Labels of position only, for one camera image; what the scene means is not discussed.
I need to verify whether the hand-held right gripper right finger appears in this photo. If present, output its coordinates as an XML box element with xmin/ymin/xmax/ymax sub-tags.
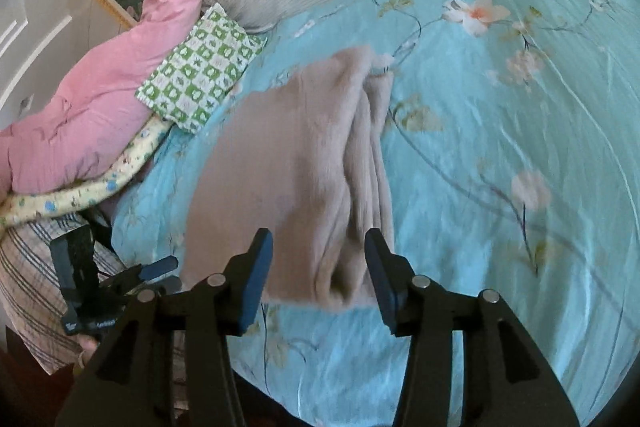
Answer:
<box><xmin>364</xmin><ymin>228</ymin><xmax>581</xmax><ymax>427</ymax></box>

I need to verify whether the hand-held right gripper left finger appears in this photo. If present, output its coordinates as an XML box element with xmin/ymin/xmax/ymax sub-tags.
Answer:
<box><xmin>54</xmin><ymin>228</ymin><xmax>275</xmax><ymax>427</ymax></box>

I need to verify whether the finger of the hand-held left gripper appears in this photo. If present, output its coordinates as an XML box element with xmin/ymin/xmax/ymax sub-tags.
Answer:
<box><xmin>150</xmin><ymin>277</ymin><xmax>182</xmax><ymax>295</ymax></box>
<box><xmin>139</xmin><ymin>256</ymin><xmax>179</xmax><ymax>282</ymax></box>

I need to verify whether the beige knit sweater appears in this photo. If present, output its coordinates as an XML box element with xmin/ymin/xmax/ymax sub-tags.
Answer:
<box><xmin>181</xmin><ymin>46</ymin><xmax>398</xmax><ymax>313</ymax></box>

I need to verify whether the person's left hand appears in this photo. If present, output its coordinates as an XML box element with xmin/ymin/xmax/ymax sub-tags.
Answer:
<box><xmin>75</xmin><ymin>336</ymin><xmax>102</xmax><ymax>365</ymax></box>

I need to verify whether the plaid cloth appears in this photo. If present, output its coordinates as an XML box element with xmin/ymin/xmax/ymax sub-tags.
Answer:
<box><xmin>0</xmin><ymin>212</ymin><xmax>131</xmax><ymax>375</ymax></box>

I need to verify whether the yellow floral cloth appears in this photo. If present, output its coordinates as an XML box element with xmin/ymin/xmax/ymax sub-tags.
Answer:
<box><xmin>0</xmin><ymin>119</ymin><xmax>173</xmax><ymax>230</ymax></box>

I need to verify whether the pink quilt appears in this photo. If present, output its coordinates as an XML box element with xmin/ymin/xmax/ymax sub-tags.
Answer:
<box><xmin>0</xmin><ymin>0</ymin><xmax>216</xmax><ymax>195</ymax></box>

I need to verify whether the green checkered pillow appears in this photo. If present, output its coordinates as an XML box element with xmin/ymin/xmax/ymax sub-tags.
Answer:
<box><xmin>135</xmin><ymin>3</ymin><xmax>268</xmax><ymax>135</ymax></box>

